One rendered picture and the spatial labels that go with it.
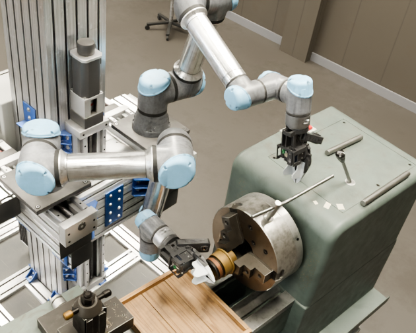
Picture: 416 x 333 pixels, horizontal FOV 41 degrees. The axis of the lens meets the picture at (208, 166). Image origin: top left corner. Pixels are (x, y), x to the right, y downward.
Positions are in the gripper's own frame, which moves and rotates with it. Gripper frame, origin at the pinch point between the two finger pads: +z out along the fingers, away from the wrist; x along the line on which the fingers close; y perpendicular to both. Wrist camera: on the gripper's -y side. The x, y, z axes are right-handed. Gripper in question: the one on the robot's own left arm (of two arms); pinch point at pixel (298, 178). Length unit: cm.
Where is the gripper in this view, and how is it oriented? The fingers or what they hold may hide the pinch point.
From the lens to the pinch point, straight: 186.4
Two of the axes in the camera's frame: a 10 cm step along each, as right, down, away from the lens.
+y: -7.4, 3.5, -5.7
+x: 6.7, 3.7, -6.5
